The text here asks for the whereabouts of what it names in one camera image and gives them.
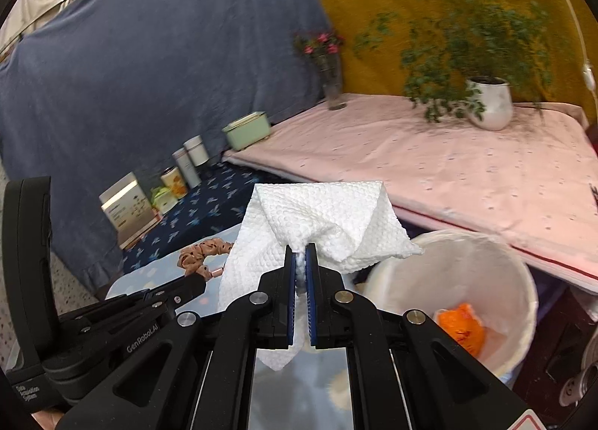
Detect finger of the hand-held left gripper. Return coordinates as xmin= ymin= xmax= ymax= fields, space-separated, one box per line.
xmin=56 ymin=273 xmax=207 ymax=356

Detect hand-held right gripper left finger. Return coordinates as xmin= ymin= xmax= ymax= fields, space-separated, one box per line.
xmin=60 ymin=244 xmax=298 ymax=430

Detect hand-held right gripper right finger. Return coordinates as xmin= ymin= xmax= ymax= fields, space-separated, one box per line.
xmin=305 ymin=243 xmax=538 ymax=430

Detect white paper towel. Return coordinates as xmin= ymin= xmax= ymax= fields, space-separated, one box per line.
xmin=217 ymin=181 xmax=423 ymax=372

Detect orange plastic bag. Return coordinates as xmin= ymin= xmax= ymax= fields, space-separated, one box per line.
xmin=434 ymin=303 xmax=487 ymax=358

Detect white trash bin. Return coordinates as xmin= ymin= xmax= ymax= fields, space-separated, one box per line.
xmin=360 ymin=230 xmax=539 ymax=377

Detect light blue dotted cloth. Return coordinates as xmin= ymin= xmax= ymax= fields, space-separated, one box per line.
xmin=105 ymin=236 xmax=356 ymax=430

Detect brown dotted scrunchie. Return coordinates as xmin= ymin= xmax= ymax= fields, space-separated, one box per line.
xmin=178 ymin=238 xmax=234 ymax=279

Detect white gold cardboard box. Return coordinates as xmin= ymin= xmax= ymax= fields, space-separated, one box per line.
xmin=99 ymin=171 xmax=160 ymax=251

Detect green snack packet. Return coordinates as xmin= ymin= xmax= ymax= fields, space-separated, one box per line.
xmin=149 ymin=184 xmax=176 ymax=215

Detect navy printed cloth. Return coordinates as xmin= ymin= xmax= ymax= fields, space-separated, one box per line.
xmin=119 ymin=161 xmax=281 ymax=276

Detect orange flowered tin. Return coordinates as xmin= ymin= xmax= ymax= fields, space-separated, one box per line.
xmin=160 ymin=166 xmax=189 ymax=199

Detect white cylindrical bottle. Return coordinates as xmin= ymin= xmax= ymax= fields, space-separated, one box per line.
xmin=183 ymin=135 xmax=209 ymax=168
xmin=172 ymin=147 xmax=201 ymax=190

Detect pale green lidded box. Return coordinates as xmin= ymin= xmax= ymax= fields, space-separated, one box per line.
xmin=222 ymin=111 xmax=273 ymax=151

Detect pink cloth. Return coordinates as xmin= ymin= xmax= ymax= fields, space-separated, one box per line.
xmin=222 ymin=92 xmax=598 ymax=293

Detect glass vase with pink flowers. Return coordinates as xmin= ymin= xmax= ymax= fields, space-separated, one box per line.
xmin=293 ymin=30 xmax=347 ymax=111

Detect grey blue cloth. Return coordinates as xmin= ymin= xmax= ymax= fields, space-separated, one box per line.
xmin=0 ymin=0 xmax=330 ymax=288

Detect green plant in white pot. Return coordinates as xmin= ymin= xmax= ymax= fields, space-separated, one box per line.
xmin=352 ymin=0 xmax=561 ymax=132

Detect silver metal stand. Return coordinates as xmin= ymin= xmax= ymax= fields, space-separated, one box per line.
xmin=558 ymin=318 xmax=598 ymax=407

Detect white cable with switch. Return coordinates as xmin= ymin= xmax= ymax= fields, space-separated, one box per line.
xmin=542 ymin=0 xmax=598 ymax=104

